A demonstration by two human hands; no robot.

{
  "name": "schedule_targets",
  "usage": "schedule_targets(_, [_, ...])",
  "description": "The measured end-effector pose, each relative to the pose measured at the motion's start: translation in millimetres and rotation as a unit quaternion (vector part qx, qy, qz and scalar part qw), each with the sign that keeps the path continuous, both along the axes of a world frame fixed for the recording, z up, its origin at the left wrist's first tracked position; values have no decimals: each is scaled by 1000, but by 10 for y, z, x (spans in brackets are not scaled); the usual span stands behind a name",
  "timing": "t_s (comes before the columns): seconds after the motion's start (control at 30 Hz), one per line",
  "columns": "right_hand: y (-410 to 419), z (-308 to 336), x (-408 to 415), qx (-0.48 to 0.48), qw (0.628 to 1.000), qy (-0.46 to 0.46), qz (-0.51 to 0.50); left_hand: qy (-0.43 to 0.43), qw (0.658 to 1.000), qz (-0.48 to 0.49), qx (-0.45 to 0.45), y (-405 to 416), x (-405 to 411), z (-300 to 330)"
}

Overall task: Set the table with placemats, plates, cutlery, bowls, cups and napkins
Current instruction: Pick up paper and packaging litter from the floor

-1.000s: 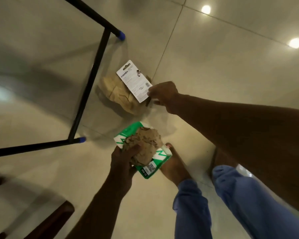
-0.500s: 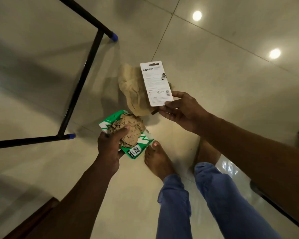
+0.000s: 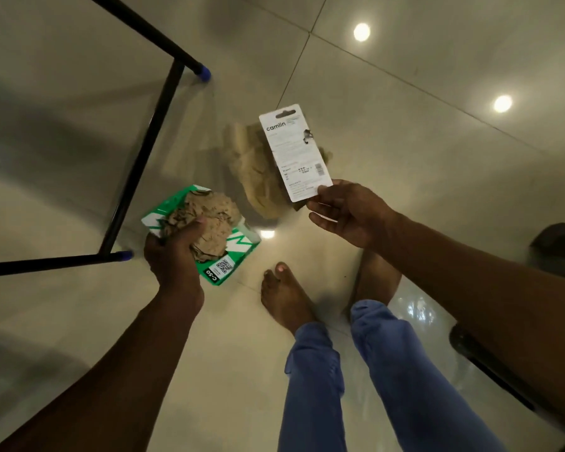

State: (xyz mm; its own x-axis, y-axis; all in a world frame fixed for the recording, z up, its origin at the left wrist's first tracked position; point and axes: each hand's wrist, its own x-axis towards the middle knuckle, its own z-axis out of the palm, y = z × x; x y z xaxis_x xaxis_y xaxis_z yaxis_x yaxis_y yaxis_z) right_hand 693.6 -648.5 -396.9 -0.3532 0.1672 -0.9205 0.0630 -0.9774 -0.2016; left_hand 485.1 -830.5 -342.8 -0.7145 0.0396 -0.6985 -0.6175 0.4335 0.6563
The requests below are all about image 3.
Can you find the person's left foot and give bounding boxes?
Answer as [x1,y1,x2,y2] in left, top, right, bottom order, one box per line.
[261,262,319,335]

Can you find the green packet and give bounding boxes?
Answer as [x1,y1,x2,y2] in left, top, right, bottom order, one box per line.
[141,185,262,287]

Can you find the person's left hand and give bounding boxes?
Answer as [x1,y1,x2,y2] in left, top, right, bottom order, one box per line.
[143,218,207,316]

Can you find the person's foot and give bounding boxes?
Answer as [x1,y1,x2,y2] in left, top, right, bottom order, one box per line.
[348,249,402,316]
[261,262,319,335]

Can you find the person's right forearm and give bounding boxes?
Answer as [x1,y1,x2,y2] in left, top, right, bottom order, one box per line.
[372,216,565,434]

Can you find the person's right hand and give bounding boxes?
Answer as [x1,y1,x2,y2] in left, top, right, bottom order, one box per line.
[306,179,396,250]

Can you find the person's light blue trousers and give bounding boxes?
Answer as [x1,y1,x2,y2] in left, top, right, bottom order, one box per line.
[277,299,507,452]

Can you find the person's right foot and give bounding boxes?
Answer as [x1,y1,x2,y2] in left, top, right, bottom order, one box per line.
[348,249,402,316]

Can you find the purple tablecloth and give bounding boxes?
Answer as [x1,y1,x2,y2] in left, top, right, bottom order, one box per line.
[0,0,213,279]

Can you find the white camlin card package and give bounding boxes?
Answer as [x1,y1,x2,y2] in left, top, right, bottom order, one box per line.
[259,104,334,204]

